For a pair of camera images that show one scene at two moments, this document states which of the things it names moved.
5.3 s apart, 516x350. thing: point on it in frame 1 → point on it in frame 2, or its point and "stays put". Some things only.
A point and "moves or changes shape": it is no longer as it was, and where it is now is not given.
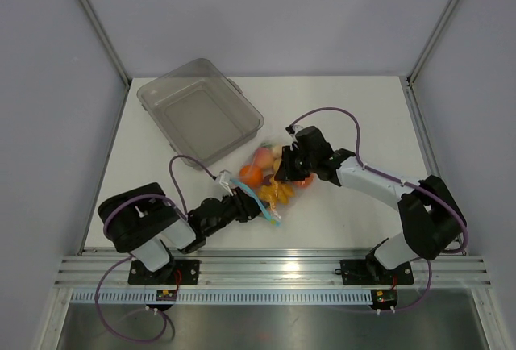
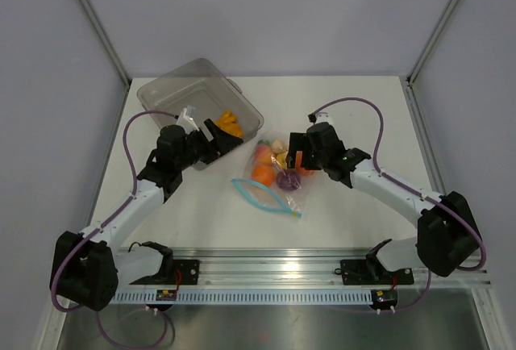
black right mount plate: [373, 272] stays put
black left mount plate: [188, 269] stays put
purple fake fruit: [266, 181] → [289, 181]
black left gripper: [247, 207] → [222, 142]
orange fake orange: [251, 175] → [264, 174]
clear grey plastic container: [202, 113] stays put
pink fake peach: [264, 156] stays put
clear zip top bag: [257, 177] moves or changes shape
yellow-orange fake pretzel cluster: [276, 192] → [228, 122]
